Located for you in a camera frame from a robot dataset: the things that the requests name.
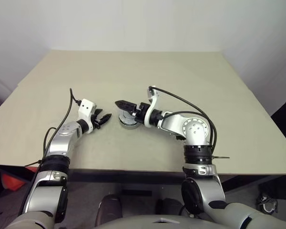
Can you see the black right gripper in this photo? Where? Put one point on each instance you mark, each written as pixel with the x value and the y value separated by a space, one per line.
pixel 140 112

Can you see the black table frame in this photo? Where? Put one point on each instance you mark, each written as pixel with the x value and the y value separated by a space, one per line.
pixel 133 177

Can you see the silver tape roll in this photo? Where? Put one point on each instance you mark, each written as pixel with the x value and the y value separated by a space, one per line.
pixel 129 125

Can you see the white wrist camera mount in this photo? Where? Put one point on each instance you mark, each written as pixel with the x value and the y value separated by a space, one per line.
pixel 149 112
pixel 85 107

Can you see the dark rounded shape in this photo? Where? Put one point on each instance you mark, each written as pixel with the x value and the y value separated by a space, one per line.
pixel 110 207

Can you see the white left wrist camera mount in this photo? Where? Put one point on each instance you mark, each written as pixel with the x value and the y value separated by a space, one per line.
pixel 85 107

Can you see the red object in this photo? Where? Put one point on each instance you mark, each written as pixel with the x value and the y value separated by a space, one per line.
pixel 13 183

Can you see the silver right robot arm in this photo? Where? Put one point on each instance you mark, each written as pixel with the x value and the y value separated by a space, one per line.
pixel 195 128

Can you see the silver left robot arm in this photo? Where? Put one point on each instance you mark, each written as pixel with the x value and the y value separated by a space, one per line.
pixel 59 143

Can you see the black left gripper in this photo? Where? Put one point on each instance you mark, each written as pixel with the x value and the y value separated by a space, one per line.
pixel 96 121

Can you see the grey sneaker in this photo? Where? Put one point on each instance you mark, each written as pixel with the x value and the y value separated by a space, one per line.
pixel 267 202

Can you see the grey robot torso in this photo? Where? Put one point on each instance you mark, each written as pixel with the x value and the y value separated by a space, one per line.
pixel 143 221

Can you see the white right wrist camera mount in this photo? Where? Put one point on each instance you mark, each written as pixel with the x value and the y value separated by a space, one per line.
pixel 149 112

